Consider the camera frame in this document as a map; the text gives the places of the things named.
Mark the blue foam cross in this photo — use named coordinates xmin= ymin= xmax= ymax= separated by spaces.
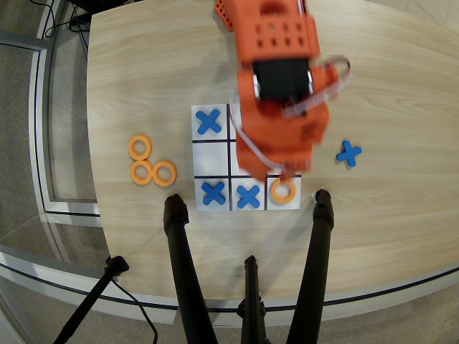
xmin=201 ymin=181 xmax=227 ymax=207
xmin=195 ymin=108 xmax=222 ymax=137
xmin=336 ymin=140 xmax=363 ymax=168
xmin=236 ymin=184 xmax=261 ymax=210

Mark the thick black tripod leg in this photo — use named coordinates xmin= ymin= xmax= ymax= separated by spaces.
xmin=285 ymin=188 xmax=335 ymax=344
xmin=163 ymin=193 xmax=219 ymax=344

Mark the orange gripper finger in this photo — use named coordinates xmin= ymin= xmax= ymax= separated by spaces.
xmin=238 ymin=163 xmax=268 ymax=182
xmin=272 ymin=159 xmax=313 ymax=181

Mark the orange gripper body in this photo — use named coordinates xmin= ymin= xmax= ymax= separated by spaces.
xmin=235 ymin=66 xmax=340 ymax=173

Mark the black stand leg with clamp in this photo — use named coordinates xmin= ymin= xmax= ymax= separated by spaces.
xmin=52 ymin=255 xmax=130 ymax=344

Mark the black floor cable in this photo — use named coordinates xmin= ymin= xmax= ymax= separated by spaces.
xmin=110 ymin=279 xmax=159 ymax=344

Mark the grey metal floor frame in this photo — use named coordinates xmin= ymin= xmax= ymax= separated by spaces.
xmin=0 ymin=30 xmax=105 ymax=229

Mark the orange foam ring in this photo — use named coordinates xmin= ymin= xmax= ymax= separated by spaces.
xmin=152 ymin=161 xmax=178 ymax=187
xmin=129 ymin=160 xmax=154 ymax=186
xmin=128 ymin=135 xmax=153 ymax=161
xmin=270 ymin=178 xmax=298 ymax=206

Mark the white tic-tac-toe grid sheet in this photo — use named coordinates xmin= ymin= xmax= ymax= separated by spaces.
xmin=191 ymin=103 xmax=303 ymax=212

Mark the thin black tripod leg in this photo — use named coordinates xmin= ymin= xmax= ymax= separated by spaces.
xmin=236 ymin=254 xmax=268 ymax=344

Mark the bundle of black cables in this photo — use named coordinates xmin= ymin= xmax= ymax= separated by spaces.
xmin=42 ymin=0 xmax=93 ymax=40

